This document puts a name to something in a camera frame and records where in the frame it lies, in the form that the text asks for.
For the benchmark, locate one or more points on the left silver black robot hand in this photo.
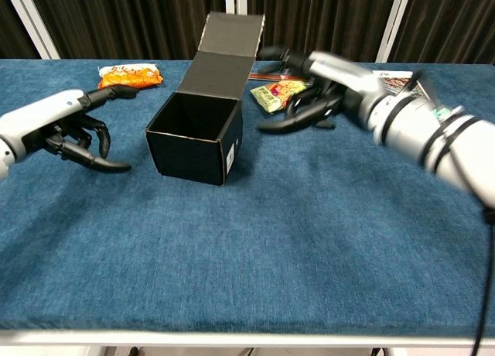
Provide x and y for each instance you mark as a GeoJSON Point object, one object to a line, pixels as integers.
{"type": "Point", "coordinates": [42, 116]}

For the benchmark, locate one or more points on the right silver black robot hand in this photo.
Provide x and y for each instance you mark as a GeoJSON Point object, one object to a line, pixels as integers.
{"type": "Point", "coordinates": [348, 81]}

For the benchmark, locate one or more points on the black cardboard folding box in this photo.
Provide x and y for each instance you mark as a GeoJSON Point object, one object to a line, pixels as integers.
{"type": "Point", "coordinates": [189, 155]}

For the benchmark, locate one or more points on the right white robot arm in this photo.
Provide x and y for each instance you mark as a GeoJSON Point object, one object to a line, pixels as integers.
{"type": "Point", "coordinates": [456, 155]}

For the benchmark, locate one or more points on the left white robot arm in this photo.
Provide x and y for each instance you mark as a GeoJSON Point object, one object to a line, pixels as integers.
{"type": "Point", "coordinates": [4, 155]}

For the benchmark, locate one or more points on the white picture card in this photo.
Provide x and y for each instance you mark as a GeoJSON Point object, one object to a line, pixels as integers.
{"type": "Point", "coordinates": [394, 81]}

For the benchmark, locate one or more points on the yellow green snack packet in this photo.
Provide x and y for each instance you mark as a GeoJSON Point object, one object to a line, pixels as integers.
{"type": "Point", "coordinates": [270, 94]}

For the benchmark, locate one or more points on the wrapped red brown chopsticks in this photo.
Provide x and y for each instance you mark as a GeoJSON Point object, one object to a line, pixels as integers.
{"type": "Point", "coordinates": [267, 76]}

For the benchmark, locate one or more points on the orange snack packet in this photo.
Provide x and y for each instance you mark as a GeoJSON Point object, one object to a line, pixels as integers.
{"type": "Point", "coordinates": [131, 77]}

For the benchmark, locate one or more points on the blue table mat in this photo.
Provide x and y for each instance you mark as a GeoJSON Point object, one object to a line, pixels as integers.
{"type": "Point", "coordinates": [270, 255]}

